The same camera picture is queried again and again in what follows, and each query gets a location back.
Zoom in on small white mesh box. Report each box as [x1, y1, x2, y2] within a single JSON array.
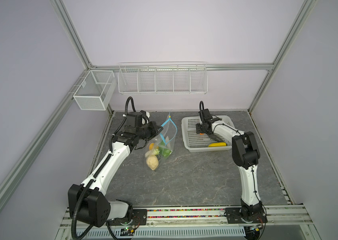
[[73, 70, 117, 111]]

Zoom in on beige round toy bun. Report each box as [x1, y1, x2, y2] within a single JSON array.
[[146, 155, 159, 171]]

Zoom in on clear zip top bag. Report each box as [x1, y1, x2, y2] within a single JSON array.
[[145, 113, 178, 171]]

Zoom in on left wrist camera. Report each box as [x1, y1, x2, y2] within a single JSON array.
[[140, 110, 150, 119]]

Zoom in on dark green toy cucumber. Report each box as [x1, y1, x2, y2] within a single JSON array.
[[208, 134, 225, 143]]

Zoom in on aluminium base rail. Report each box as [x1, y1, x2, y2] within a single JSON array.
[[57, 204, 314, 230]]

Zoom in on green leafy toy vegetable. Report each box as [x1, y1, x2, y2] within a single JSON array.
[[158, 141, 172, 159]]

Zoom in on long white wire shelf basket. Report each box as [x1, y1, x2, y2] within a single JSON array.
[[118, 62, 208, 95]]

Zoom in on yellow toy banana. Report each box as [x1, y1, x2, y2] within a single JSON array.
[[208, 142, 227, 148]]

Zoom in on white plastic perforated basket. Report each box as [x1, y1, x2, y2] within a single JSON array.
[[181, 115, 238, 153]]

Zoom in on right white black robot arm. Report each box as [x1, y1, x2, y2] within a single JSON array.
[[196, 107, 266, 223]]

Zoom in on orange yellow toy fruit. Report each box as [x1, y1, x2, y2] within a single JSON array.
[[149, 143, 155, 150]]

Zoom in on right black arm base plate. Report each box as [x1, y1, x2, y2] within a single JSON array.
[[223, 207, 268, 224]]

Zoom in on white toy radish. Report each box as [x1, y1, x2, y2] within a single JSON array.
[[145, 149, 160, 158]]

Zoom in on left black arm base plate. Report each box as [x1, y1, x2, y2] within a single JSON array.
[[108, 209, 148, 226]]

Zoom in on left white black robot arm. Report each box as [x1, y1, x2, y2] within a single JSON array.
[[68, 97, 163, 240]]

